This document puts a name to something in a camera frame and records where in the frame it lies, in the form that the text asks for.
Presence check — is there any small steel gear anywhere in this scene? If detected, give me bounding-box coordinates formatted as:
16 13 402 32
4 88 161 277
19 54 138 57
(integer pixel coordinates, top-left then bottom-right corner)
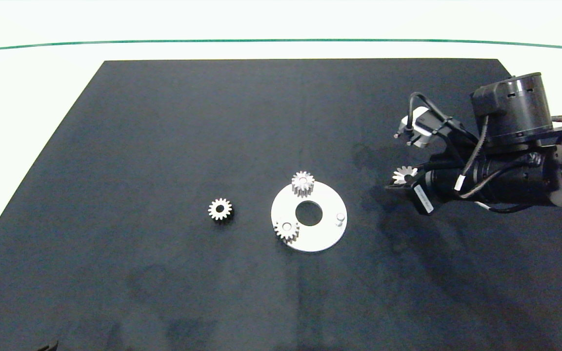
274 218 301 244
208 197 233 221
291 171 316 197

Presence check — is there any round white plate with pins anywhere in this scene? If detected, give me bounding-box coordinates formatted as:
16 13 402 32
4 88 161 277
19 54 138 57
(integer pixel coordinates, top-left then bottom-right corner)
271 181 348 253

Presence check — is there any dark table mat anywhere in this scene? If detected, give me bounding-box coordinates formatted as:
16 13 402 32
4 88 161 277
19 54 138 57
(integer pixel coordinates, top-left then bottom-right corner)
0 58 562 351

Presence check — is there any black cable with white tag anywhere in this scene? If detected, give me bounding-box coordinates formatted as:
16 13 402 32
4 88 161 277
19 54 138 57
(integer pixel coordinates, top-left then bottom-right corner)
454 113 491 199

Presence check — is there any boxy shiny wrist camera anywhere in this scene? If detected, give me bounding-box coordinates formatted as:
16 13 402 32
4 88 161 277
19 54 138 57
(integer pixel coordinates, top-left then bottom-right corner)
394 106 446 148

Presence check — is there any black camera cable loop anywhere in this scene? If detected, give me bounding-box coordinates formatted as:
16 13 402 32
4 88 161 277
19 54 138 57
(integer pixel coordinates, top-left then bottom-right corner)
408 92 479 147

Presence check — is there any thin black cable loop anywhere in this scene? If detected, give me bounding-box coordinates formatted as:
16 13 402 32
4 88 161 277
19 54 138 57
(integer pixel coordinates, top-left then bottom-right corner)
475 201 535 215

